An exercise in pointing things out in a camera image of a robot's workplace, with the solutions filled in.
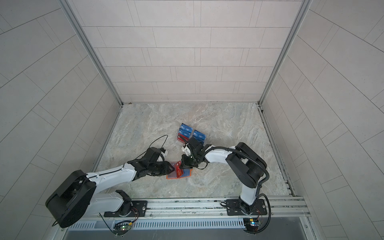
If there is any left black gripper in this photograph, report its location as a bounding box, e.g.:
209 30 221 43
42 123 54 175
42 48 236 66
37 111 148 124
147 161 177 177

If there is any orange leather card holder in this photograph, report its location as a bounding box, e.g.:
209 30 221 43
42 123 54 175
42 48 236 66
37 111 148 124
166 161 192 180

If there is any clear acrylic card display stand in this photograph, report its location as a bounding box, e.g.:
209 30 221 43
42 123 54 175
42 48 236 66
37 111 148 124
189 129 205 145

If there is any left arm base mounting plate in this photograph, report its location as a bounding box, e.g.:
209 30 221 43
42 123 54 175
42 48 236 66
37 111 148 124
103 201 148 218

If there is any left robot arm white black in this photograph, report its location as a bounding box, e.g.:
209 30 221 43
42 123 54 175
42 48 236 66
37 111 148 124
46 147 175 228

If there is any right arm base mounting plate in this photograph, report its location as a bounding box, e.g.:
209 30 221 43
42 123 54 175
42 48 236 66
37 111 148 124
221 199 268 216

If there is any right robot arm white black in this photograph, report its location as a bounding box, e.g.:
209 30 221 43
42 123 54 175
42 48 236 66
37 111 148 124
181 138 270 215

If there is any blue VIP card back right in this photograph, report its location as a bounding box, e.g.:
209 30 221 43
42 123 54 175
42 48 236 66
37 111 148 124
193 130 206 142

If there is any blue vip card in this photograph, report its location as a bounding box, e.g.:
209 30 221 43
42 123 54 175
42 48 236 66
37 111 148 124
180 123 193 133
179 129 191 138
193 130 206 142

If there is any blue VIP card back left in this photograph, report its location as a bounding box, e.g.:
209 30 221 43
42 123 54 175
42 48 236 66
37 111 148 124
180 123 193 133

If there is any left green circuit board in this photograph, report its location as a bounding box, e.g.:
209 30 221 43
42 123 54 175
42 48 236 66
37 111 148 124
113 221 133 236

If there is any green circuit board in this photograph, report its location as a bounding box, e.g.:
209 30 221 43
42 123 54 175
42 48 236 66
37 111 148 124
113 221 133 236
243 218 261 234

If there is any right green circuit board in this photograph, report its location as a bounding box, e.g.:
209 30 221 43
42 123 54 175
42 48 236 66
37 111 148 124
243 218 261 234

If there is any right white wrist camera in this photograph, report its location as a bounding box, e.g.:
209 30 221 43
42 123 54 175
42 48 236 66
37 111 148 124
182 145 192 156

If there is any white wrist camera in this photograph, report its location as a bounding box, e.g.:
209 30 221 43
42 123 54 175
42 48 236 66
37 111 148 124
161 148 168 157
182 145 192 156

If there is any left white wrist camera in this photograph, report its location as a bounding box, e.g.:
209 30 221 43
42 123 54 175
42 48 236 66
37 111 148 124
161 148 168 157

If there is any black corrugated cable conduit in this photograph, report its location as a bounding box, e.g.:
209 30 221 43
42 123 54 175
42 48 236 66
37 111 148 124
179 134 272 234

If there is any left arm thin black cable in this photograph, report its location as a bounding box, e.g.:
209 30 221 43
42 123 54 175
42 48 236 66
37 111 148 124
50 134 169 227

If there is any aluminium mounting rail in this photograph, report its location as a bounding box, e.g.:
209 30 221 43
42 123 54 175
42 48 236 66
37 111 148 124
58 195 310 222

